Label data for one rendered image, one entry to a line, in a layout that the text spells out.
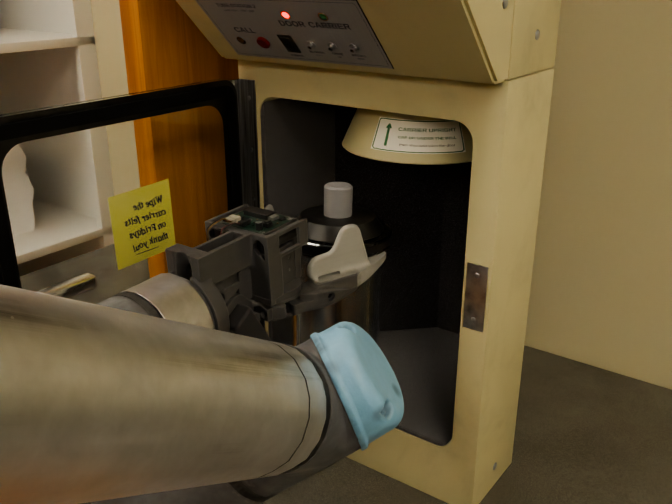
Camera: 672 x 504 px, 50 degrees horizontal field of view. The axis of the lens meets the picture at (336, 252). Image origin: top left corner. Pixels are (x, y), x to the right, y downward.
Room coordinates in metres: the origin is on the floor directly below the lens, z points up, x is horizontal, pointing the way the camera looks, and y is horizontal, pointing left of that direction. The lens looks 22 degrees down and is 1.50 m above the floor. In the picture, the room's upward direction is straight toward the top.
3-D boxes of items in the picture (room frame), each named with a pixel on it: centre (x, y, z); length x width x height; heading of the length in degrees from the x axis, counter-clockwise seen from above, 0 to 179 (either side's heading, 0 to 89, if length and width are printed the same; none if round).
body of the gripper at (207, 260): (0.56, 0.08, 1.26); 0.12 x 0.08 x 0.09; 144
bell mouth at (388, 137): (0.80, -0.10, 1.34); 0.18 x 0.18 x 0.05
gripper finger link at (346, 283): (0.58, 0.02, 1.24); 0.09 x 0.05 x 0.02; 119
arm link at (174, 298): (0.49, 0.13, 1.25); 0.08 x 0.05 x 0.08; 54
